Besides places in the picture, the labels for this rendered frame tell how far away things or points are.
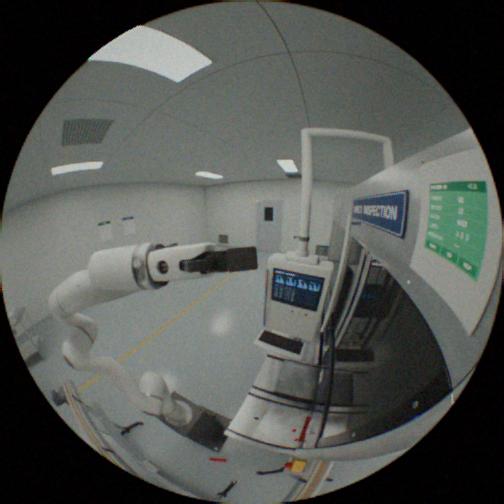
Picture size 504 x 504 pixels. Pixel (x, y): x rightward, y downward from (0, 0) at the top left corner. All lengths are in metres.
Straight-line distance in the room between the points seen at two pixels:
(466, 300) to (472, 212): 0.10
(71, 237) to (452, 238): 5.20
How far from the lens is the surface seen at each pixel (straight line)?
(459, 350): 0.27
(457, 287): 0.27
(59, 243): 5.00
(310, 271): 1.08
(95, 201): 5.05
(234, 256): 0.19
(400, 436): 0.35
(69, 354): 0.64
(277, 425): 1.08
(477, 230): 0.26
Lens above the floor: 1.95
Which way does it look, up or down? 18 degrees down
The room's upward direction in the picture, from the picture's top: straight up
